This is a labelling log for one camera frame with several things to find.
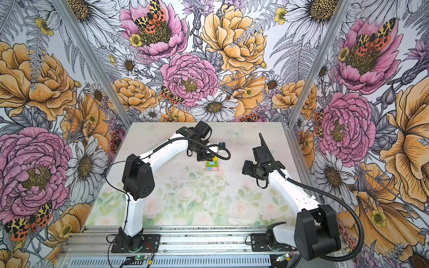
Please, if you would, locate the green wood block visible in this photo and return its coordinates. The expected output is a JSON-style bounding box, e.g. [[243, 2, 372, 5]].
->
[[206, 161, 219, 168]]

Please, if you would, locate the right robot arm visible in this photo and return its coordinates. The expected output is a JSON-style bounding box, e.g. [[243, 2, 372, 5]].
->
[[242, 146, 341, 261]]

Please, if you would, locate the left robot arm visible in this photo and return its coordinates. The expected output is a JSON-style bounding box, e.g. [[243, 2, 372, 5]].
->
[[118, 122, 220, 252]]

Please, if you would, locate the vented metal grille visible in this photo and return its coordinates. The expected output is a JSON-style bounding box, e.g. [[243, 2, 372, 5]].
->
[[63, 255, 271, 268]]

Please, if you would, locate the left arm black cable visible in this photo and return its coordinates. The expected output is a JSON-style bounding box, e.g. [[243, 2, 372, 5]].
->
[[104, 136, 232, 235]]

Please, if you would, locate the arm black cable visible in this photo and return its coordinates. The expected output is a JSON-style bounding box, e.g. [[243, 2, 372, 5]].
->
[[258, 133, 365, 268], [104, 136, 232, 235]]

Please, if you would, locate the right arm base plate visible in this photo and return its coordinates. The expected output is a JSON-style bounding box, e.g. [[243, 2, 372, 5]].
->
[[249, 233, 294, 252]]

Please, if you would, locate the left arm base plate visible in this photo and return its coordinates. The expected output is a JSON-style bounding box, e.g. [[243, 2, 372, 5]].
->
[[111, 234, 161, 253]]

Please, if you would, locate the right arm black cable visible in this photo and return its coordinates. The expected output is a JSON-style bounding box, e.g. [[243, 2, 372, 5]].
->
[[258, 133, 365, 268]]

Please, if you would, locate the left corner aluminium post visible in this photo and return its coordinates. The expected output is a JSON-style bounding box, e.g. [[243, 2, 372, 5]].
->
[[53, 1, 132, 129]]

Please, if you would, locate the corner aluminium post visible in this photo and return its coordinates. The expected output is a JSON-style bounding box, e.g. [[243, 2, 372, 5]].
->
[[288, 0, 352, 128], [53, 1, 132, 129]]

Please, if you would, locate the aluminium rail frame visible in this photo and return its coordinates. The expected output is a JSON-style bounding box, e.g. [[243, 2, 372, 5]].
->
[[60, 224, 349, 257]]

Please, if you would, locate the right corner aluminium post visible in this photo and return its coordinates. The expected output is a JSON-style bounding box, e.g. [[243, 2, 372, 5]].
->
[[288, 0, 352, 128]]

